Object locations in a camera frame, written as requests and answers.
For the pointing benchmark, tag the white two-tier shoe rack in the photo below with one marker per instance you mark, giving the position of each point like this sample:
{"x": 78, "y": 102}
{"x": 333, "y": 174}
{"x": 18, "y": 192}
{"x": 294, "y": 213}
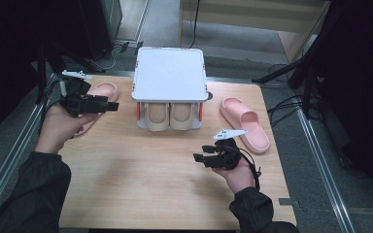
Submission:
{"x": 170, "y": 74}

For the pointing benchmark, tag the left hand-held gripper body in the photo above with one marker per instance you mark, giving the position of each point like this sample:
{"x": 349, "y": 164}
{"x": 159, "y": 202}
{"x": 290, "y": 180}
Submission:
{"x": 76, "y": 97}

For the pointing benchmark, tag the black cabinet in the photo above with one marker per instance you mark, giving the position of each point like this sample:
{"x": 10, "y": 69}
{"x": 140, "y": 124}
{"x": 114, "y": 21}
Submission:
{"x": 102, "y": 26}

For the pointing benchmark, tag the cream perforated clog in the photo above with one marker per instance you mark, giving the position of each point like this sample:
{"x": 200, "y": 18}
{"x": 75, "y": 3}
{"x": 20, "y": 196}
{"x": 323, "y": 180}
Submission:
{"x": 181, "y": 116}
{"x": 156, "y": 116}

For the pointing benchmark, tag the person's right hand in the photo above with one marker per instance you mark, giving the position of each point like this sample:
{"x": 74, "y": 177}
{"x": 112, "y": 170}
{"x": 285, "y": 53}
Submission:
{"x": 239, "y": 178}

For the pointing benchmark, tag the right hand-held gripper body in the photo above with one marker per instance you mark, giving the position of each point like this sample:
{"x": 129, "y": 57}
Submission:
{"x": 226, "y": 155}

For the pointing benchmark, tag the pink slide slipper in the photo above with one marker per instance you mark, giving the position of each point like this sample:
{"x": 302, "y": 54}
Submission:
{"x": 246, "y": 123}
{"x": 107, "y": 89}

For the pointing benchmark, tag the black tripod stand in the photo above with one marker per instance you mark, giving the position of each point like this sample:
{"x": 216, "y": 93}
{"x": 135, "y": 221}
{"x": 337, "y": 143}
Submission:
{"x": 306, "y": 74}

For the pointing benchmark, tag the person's left hand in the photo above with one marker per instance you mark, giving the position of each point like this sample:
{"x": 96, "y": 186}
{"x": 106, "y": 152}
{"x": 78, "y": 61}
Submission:
{"x": 56, "y": 129}

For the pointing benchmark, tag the black round table grommet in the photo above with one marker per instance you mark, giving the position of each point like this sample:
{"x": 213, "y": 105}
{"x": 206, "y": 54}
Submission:
{"x": 210, "y": 96}

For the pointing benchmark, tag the light wooden cabinet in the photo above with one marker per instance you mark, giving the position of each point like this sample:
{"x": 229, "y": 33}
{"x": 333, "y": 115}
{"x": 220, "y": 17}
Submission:
{"x": 259, "y": 14}

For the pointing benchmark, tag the black metal stand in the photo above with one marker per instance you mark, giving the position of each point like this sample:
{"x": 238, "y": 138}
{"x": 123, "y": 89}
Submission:
{"x": 41, "y": 64}

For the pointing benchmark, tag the grey tape strip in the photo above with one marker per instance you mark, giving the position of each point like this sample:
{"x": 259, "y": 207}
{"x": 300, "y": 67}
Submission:
{"x": 286, "y": 202}

